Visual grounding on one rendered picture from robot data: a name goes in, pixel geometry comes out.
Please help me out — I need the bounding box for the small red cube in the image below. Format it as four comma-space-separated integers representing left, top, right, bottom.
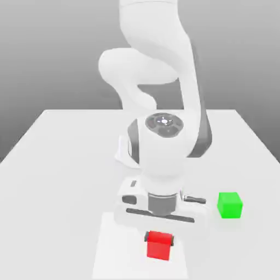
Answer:
146, 230, 173, 261

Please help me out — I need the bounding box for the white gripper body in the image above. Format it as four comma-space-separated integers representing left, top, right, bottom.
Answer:
113, 202, 211, 234

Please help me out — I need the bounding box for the small green cube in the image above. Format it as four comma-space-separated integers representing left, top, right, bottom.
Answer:
217, 191, 244, 219

